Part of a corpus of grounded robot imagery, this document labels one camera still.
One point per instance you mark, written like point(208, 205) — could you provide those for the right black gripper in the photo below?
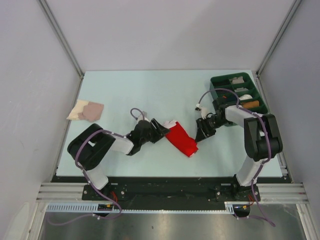
point(203, 131)

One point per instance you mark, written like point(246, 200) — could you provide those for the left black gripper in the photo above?
point(159, 132)

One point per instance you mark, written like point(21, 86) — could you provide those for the red underwear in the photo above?
point(180, 139)

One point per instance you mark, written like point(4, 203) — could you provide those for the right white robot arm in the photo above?
point(262, 139)

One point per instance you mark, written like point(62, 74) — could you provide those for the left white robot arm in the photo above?
point(90, 147)

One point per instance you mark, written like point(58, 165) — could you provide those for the beige and mauve underwear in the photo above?
point(86, 110)

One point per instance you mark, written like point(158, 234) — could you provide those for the dark blue rolled cloth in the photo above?
point(228, 97)

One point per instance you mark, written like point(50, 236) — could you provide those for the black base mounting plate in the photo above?
point(173, 193)

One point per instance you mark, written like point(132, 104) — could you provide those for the white rolled cloth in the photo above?
point(245, 97)

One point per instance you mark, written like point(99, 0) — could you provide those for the green compartment tray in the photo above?
point(248, 83)

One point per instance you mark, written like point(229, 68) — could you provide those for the light grey rolled cloth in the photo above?
point(241, 89)

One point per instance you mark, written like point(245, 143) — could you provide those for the brown rolled cloth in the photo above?
point(250, 104)

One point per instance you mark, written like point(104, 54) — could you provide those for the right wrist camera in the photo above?
point(203, 111)

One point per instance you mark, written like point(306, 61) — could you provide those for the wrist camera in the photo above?
point(203, 111)
point(142, 117)

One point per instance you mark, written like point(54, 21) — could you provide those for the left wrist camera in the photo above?
point(142, 117)

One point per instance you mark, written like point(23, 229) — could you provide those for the aluminium frame rail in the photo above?
point(284, 213)

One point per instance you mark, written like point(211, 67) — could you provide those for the white slotted cable duct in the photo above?
point(103, 208)

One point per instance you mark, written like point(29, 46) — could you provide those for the right aluminium corner post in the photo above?
point(279, 35)

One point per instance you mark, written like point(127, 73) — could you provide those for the aluminium corner post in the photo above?
point(279, 35)
point(48, 13)

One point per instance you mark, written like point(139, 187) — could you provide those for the left aluminium corner post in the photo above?
point(48, 13)

